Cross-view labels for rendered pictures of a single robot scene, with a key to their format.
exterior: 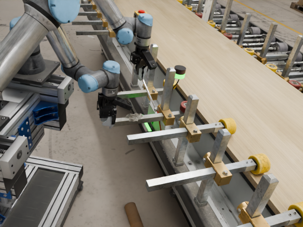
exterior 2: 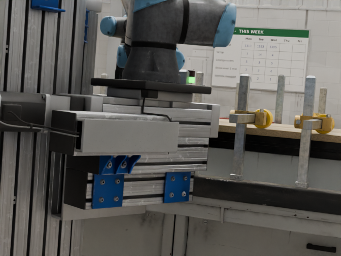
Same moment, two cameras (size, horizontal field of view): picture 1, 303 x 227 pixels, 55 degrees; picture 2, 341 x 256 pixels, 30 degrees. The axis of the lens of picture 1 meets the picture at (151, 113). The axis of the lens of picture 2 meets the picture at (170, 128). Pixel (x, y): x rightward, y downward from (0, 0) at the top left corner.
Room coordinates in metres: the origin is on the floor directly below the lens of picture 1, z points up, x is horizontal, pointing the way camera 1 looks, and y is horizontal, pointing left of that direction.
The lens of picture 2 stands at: (-0.45, 1.78, 1.01)
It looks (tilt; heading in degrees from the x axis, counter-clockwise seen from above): 3 degrees down; 314
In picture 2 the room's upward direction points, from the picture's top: 4 degrees clockwise
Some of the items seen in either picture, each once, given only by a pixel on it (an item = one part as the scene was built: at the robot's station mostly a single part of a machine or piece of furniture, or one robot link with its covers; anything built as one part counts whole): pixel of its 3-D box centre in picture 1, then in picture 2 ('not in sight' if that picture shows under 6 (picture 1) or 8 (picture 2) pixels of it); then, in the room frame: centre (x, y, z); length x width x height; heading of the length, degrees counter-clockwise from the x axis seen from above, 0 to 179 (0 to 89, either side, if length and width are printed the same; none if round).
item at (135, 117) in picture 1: (135, 115); not in sight; (1.19, 0.08, 0.87); 0.09 x 0.07 x 0.02; 115
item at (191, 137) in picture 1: (189, 128); (247, 117); (1.06, -0.18, 0.95); 0.13 x 0.06 x 0.05; 25
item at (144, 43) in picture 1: (142, 40); not in sight; (1.45, 0.10, 1.17); 0.08 x 0.08 x 0.05
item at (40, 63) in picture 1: (28, 58); not in sight; (1.24, 0.62, 1.09); 0.15 x 0.15 x 0.10
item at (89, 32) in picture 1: (102, 32); not in sight; (2.37, 0.52, 0.82); 0.43 x 0.03 x 0.04; 115
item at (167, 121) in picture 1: (165, 114); not in sight; (1.29, -0.08, 0.85); 0.13 x 0.06 x 0.05; 25
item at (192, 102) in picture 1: (184, 137); (240, 135); (1.08, -0.17, 0.87); 0.03 x 0.03 x 0.48; 25
